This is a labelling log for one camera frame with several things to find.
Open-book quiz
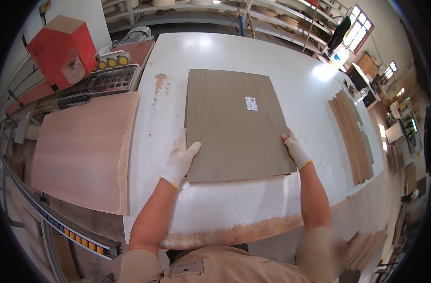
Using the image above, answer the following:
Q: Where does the person's right hand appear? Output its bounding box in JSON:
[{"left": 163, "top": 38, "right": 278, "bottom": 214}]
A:
[{"left": 281, "top": 128, "right": 314, "bottom": 171}]

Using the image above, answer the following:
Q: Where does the stack of wood boards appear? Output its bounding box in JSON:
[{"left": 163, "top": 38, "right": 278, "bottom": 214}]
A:
[{"left": 346, "top": 229, "right": 388, "bottom": 272}]

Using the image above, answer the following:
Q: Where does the pink plywood sheet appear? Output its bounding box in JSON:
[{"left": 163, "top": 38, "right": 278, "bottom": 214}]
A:
[{"left": 31, "top": 92, "right": 140, "bottom": 216}]

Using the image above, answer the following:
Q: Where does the person's left hand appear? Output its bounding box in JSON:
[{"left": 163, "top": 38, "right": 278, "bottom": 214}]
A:
[{"left": 160, "top": 128, "right": 202, "bottom": 189}]

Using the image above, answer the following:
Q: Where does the window with white frame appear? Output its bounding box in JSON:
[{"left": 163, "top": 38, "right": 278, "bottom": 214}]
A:
[{"left": 343, "top": 4, "right": 375, "bottom": 54}]

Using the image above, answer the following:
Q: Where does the blue handled tool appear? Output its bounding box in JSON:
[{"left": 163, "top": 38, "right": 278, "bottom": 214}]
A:
[{"left": 237, "top": 8, "right": 246, "bottom": 37}]

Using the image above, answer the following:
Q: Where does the metal rail with orange rollers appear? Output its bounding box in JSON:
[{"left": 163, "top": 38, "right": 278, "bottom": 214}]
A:
[{"left": 0, "top": 149, "right": 123, "bottom": 261}]

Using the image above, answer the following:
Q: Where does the clear plastic guard cup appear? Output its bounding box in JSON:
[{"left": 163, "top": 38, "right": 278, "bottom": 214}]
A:
[{"left": 61, "top": 48, "right": 86, "bottom": 85}]

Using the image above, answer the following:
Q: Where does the person's body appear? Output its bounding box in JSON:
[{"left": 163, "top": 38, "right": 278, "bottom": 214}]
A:
[{"left": 117, "top": 226, "right": 349, "bottom": 283}]

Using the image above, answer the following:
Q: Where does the red edge banding machine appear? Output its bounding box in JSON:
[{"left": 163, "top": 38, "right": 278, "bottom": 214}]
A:
[{"left": 27, "top": 15, "right": 98, "bottom": 92}]

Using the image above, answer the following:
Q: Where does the workshop machine with green light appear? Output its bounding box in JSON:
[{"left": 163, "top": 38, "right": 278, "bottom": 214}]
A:
[{"left": 385, "top": 96, "right": 423, "bottom": 156}]

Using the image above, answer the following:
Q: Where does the black hanging jacket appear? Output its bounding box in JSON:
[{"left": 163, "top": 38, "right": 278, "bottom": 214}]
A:
[{"left": 327, "top": 16, "right": 352, "bottom": 54}]

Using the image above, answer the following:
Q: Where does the grey electric motor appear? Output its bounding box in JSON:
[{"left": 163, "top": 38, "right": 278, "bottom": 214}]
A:
[{"left": 111, "top": 26, "right": 155, "bottom": 48}]

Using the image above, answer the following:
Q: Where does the stack of brown wood strips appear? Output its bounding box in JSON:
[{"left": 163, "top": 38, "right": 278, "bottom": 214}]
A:
[{"left": 328, "top": 89, "right": 375, "bottom": 186}]

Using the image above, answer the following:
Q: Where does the grey storage shelf rack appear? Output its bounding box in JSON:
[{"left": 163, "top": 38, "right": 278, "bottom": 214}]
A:
[{"left": 101, "top": 0, "right": 347, "bottom": 55}]

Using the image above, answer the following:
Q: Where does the grey wood veneer board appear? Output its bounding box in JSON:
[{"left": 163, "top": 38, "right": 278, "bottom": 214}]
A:
[{"left": 184, "top": 69, "right": 297, "bottom": 183}]

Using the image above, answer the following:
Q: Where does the grey conveyor roller track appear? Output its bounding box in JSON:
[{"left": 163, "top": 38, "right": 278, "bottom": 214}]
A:
[{"left": 34, "top": 64, "right": 142, "bottom": 114}]

